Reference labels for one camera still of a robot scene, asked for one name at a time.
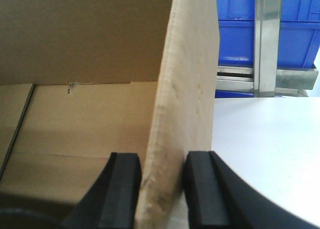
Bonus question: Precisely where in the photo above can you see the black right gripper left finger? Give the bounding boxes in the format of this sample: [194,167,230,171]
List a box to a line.
[62,152,142,229]

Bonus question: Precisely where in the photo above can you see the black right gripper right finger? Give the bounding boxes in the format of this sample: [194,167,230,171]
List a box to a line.
[183,151,316,229]

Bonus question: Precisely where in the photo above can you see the brown EcoFlow cardboard box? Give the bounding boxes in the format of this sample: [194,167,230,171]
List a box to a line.
[0,0,220,229]

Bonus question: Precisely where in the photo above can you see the lower stacked blue plastic crate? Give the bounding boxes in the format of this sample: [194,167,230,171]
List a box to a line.
[216,0,320,69]

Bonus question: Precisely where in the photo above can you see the metal shelf front rail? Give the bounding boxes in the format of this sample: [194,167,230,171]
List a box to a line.
[215,65,319,98]

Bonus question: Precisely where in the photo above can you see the metal shelf upright post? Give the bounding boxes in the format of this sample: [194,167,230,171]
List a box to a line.
[253,0,283,98]

